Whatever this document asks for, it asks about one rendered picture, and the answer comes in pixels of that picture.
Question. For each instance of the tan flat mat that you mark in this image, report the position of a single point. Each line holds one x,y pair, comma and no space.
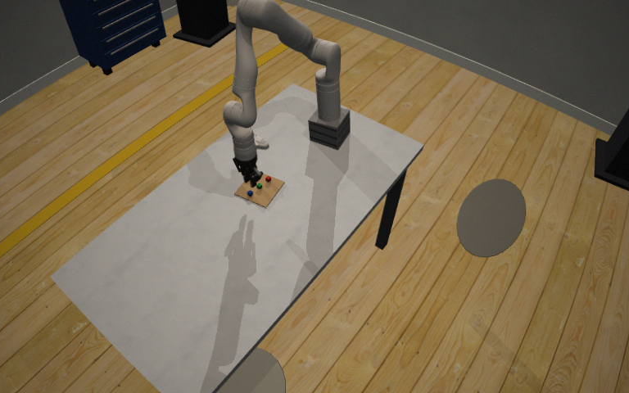
261,196

